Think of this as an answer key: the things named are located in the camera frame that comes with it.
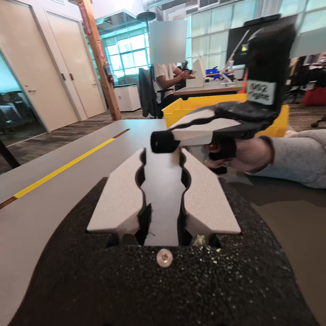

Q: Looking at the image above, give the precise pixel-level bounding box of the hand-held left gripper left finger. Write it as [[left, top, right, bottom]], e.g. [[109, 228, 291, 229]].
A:
[[87, 148, 153, 240]]

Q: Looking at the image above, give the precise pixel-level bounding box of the white door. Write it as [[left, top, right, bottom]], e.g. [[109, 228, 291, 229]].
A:
[[0, 0, 80, 132], [44, 10, 107, 119]]

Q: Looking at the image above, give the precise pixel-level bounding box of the white desk box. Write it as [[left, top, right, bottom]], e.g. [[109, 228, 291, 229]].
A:
[[185, 58, 207, 88]]

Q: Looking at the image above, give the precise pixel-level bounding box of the office chair with dark jacket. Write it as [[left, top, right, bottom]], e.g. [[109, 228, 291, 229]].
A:
[[138, 67, 176, 119]]

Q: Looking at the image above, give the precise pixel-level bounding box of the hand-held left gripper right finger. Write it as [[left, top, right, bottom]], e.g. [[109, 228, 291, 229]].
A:
[[177, 148, 241, 245]]

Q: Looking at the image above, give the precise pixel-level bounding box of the yellow tape strip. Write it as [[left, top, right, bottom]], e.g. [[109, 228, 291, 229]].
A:
[[14, 138, 115, 199]]

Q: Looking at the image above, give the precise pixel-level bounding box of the large grid window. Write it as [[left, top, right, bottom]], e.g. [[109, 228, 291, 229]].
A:
[[106, 33, 151, 77]]

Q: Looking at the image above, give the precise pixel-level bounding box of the black disc pole stand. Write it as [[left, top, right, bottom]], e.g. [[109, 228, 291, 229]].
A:
[[136, 11, 156, 61]]

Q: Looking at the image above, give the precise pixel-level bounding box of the white low cabinet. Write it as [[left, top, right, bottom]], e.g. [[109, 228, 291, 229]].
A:
[[113, 85, 142, 112]]

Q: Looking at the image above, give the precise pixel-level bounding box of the yellow plastic bin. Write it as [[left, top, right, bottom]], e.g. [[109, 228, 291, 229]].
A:
[[162, 93, 290, 138]]

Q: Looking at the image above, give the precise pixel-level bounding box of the wooden post with red signs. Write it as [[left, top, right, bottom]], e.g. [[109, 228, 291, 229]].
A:
[[76, 0, 123, 121]]

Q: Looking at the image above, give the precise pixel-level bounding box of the wooden office desk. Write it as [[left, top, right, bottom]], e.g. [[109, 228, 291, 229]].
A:
[[173, 81, 245, 97]]

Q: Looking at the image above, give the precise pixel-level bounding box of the person's right hand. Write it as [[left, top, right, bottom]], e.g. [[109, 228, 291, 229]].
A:
[[204, 136, 275, 176]]

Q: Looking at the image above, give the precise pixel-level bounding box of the small black fabric roll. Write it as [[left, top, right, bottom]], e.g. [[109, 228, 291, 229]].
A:
[[150, 131, 181, 154]]

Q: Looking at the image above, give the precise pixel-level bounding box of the red bag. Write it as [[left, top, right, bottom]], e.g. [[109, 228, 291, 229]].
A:
[[301, 87, 326, 106]]

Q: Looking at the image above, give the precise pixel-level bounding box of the person's right forearm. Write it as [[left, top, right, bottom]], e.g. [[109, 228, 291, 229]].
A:
[[251, 129, 326, 189]]

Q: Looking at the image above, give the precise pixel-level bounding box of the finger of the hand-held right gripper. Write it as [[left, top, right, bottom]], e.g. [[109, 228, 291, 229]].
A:
[[171, 118, 241, 147], [169, 107, 217, 131]]

